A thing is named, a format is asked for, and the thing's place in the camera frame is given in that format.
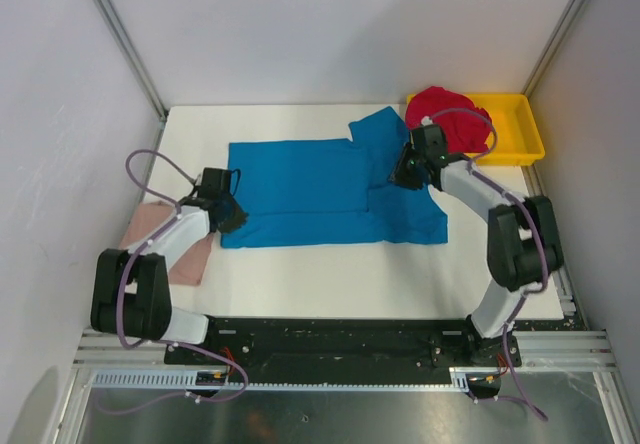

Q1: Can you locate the red t shirt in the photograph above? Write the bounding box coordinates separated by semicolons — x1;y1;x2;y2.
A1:
405;86;492;154

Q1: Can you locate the left aluminium frame post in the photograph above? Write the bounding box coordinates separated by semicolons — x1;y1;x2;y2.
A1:
92;0;168;122

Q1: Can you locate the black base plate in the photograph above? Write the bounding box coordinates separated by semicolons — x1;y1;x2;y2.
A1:
163;316;522;399

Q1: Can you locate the blue t shirt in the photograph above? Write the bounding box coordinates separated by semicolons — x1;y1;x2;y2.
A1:
221;107;448;249

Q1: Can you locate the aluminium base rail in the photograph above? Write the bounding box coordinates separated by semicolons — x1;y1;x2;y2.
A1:
72;330;617;372

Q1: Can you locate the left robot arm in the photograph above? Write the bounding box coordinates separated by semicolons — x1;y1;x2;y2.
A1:
90;168;248;364

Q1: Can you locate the right aluminium frame post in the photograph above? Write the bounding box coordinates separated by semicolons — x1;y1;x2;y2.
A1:
522;0;590;98

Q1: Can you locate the yellow plastic tray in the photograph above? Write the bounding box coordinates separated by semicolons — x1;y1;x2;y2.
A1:
406;93;545;166

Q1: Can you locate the white cable duct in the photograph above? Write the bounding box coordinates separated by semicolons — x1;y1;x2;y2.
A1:
93;369;469;393

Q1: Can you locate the folded pink t shirt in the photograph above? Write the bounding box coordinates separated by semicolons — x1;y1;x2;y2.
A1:
119;201;214;286

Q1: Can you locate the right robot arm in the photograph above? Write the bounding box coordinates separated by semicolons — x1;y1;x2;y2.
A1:
390;124;564;365

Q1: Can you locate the aluminium frame post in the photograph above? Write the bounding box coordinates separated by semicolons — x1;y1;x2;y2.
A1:
522;0;590;98
92;0;168;122

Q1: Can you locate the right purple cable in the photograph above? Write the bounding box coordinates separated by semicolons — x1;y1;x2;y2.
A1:
422;107;549;423

